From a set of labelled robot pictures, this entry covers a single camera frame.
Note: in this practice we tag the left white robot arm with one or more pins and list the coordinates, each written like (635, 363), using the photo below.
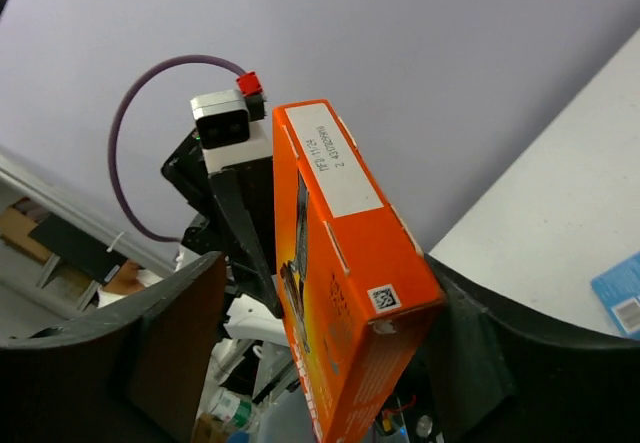
(244, 317)

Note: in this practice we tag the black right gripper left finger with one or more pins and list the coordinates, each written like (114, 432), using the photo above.
(132, 371)

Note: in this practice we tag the orange Gillette Styler box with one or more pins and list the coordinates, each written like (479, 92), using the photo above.
(357, 294)

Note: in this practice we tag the clear blister razor pack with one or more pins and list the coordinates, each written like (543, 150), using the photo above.
(618, 291)

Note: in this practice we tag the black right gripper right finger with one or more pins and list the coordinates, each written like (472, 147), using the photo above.
(494, 370)

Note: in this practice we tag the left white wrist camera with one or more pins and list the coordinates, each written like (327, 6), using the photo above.
(229, 124)

